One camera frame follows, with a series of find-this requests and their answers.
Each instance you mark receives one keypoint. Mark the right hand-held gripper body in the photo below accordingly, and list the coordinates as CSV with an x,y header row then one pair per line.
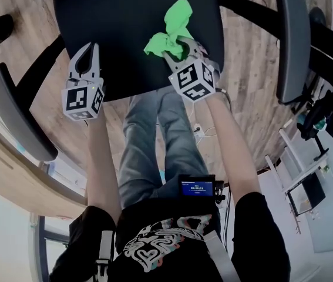
x,y
192,81

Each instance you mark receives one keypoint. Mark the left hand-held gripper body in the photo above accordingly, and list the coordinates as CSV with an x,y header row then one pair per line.
x,y
78,98

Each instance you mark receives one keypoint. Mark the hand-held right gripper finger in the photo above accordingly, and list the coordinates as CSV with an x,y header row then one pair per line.
x,y
172,65
194,48

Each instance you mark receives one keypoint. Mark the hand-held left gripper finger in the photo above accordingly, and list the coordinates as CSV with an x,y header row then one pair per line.
x,y
73,65
97,66

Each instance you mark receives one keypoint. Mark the green microfibre cloth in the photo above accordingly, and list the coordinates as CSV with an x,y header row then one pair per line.
x,y
175,22

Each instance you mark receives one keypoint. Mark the black chair seat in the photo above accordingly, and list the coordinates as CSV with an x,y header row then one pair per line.
x,y
119,25

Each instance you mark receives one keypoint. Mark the person's right forearm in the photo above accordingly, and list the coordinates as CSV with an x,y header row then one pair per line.
x,y
233,151

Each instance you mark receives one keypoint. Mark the person's left forearm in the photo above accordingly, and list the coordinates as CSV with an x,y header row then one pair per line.
x,y
101,163

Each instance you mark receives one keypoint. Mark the black chair armrest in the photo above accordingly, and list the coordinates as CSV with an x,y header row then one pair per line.
x,y
294,40
16,116

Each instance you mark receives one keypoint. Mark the white power strip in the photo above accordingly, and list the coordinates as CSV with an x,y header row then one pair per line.
x,y
198,129

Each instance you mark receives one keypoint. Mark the person's right leg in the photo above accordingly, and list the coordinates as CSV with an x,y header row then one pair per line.
x,y
184,140

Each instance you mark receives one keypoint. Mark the person's leg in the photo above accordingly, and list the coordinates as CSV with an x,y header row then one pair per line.
x,y
184,140
139,145

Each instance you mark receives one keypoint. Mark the person's left leg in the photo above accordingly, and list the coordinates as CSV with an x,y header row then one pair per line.
x,y
139,145

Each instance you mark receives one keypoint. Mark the wooden table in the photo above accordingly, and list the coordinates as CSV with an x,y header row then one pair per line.
x,y
13,181

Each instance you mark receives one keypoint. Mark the black chest-mounted screen device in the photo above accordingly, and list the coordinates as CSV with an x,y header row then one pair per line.
x,y
195,188

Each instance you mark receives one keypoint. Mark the white table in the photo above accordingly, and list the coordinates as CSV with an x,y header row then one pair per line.
x,y
292,151

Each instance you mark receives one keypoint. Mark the black tripod stand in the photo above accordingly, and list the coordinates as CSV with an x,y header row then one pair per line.
x,y
311,125

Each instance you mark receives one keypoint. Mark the black round-base stand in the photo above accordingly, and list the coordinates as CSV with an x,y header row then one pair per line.
x,y
318,18

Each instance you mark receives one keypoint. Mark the person's black printed t-shirt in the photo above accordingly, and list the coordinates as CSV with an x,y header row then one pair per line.
x,y
172,245

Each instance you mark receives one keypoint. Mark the black-framed tablet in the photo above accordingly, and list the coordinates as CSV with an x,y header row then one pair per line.
x,y
316,192

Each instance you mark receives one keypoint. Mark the black window frame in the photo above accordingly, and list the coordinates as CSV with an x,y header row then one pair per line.
x,y
41,251

